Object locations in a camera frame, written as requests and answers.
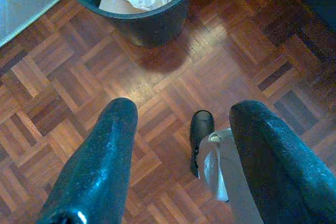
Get black round waste bin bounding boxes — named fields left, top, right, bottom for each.
left=52, top=0, right=205, bottom=49

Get white quilted mattress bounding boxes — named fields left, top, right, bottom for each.
left=0, top=0, right=70, bottom=49

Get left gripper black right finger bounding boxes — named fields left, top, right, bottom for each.
left=229, top=100, right=336, bottom=224

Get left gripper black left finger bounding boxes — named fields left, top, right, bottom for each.
left=36, top=97, right=139, bottom=224

